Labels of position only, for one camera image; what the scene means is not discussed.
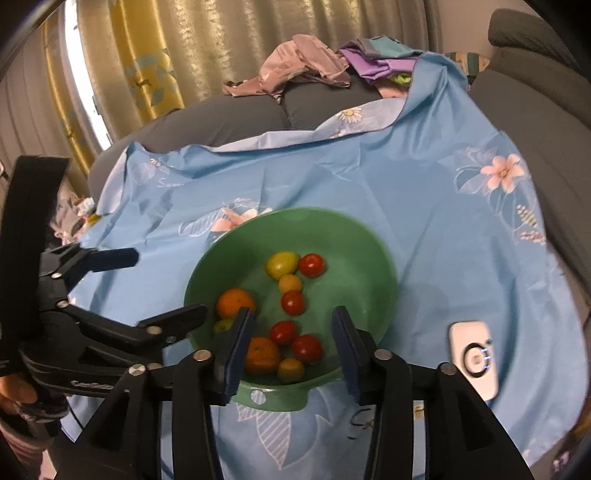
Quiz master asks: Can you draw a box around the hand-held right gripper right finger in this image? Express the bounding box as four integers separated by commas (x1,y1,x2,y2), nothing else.
331,305,539,480

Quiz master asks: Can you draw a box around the cluttered clothes pile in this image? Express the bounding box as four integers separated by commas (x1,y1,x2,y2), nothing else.
48,175,105,245

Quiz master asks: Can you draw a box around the purple crumpled cloth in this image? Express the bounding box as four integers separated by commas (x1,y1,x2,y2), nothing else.
339,36,423,88

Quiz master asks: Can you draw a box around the grey sofa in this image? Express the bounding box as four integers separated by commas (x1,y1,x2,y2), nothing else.
88,7,591,324

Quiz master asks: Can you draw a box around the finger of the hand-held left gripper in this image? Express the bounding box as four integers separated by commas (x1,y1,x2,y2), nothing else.
55,300,208,365
39,244,139,301

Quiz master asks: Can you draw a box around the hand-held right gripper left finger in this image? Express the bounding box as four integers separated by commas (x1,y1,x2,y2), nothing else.
55,307,257,480

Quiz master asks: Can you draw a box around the pink crumpled cloth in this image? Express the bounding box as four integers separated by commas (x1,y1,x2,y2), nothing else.
222,34,352,103

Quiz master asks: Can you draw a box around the yellow and grey curtain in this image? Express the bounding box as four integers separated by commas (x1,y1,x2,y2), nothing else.
0,0,444,185

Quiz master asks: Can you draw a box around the orange mandarin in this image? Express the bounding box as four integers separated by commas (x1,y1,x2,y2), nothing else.
244,337,282,376
216,288,257,321

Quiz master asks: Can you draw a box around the person's left hand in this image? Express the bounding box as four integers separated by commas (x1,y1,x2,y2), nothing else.
0,373,38,415

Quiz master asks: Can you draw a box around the patterned cushion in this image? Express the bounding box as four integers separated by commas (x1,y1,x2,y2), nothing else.
445,50,492,86

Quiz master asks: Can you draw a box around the blue floral cloth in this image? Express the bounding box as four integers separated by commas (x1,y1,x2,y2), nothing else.
60,50,587,480

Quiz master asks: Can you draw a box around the white electronic device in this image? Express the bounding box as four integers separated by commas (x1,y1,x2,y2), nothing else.
447,320,500,402

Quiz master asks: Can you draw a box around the person's left forearm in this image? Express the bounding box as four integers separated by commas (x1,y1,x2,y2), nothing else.
0,401,70,480

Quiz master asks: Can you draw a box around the green plastic bowl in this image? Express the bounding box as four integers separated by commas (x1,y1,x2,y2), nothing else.
184,207,400,413

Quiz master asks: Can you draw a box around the red cherry tomato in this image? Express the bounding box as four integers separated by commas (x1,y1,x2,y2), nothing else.
292,334,324,364
270,320,298,347
298,253,327,278
281,290,306,316

